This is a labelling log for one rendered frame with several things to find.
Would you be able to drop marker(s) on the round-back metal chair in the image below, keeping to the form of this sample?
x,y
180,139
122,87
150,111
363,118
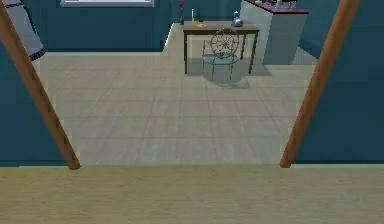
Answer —
x,y
224,43

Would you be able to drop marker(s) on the brown wooden table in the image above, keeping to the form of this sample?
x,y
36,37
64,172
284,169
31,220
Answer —
x,y
213,30

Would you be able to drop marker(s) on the yellow small plate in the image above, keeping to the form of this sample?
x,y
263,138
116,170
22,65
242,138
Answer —
x,y
201,25

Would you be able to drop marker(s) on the green candle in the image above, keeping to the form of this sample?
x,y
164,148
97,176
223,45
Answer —
x,y
192,16

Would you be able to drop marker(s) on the dark red bottle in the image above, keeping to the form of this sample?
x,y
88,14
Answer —
x,y
181,13

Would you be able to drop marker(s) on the silver kettle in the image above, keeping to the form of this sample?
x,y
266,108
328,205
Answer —
x,y
237,21

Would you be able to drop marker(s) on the grey counter with maroon top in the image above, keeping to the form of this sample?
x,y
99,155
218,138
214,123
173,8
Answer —
x,y
280,33

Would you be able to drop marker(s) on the grey fridge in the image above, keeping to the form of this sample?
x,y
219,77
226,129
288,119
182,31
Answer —
x,y
25,30

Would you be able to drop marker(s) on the brown wooden door frame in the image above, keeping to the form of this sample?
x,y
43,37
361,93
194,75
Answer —
x,y
36,93

